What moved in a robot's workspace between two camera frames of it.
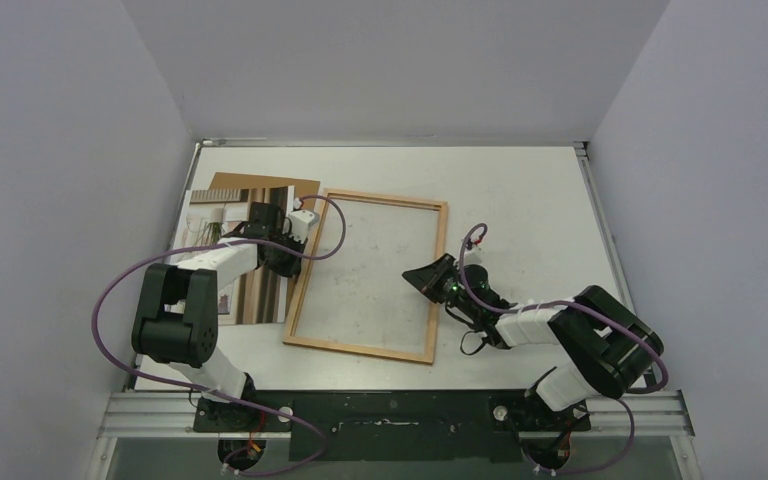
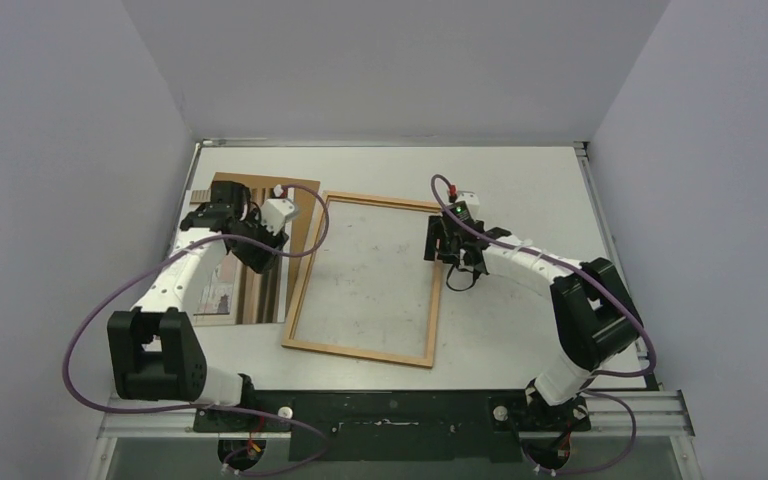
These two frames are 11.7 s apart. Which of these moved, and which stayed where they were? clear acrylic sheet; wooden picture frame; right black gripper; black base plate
Moved: right black gripper
Stayed: clear acrylic sheet; black base plate; wooden picture frame
